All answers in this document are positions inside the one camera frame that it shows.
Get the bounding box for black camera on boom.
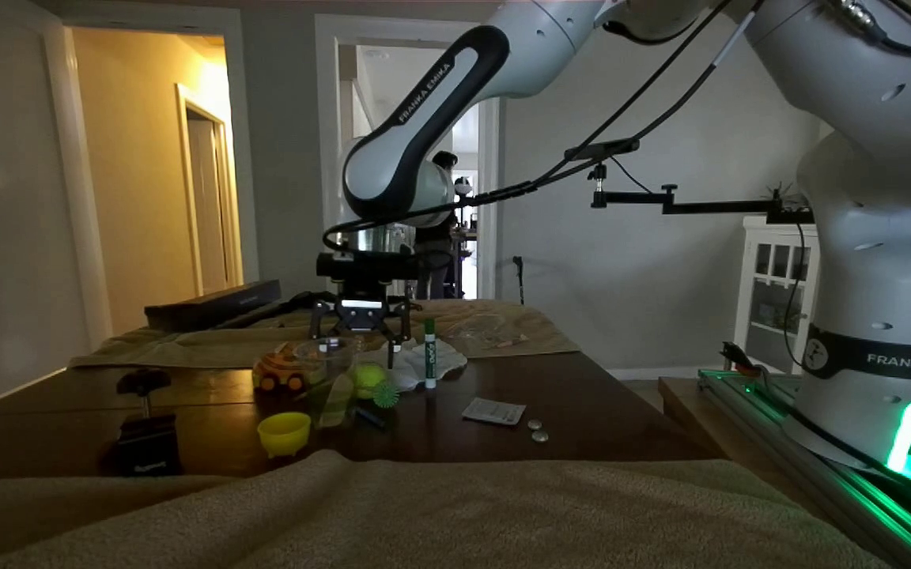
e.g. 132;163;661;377
565;137;639;160

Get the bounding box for white crumpled cloth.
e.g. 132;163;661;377
379;342;469;392

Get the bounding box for green ball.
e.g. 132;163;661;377
353;362;386;392

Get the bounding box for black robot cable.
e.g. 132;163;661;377
320;0;766;252

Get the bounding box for orange toy truck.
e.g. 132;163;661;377
254;352;308;394

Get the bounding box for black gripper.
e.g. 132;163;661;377
312;223;422;374

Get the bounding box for small white pieces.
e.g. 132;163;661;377
525;419;550;447

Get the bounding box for long black case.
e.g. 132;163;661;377
145;281;281;332

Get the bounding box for person in dark clothes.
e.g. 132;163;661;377
416;153;472;297

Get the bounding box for green lit robot base rail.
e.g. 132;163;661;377
696;362;911;569

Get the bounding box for beige cloth far table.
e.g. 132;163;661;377
71;300;573;371

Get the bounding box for green capped marker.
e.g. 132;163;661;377
422;316;441;392

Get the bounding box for clear glass bowl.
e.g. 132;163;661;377
281;339;359;402

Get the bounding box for yellow plastic cup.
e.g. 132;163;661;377
256;410;312;459

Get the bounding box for white cabinet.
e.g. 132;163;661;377
735;216;821;374

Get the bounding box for beige blanket foreground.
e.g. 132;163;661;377
0;452;887;569

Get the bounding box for grey card on table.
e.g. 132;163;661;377
462;397;525;426

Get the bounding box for black device on table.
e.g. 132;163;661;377
115;413;181;476

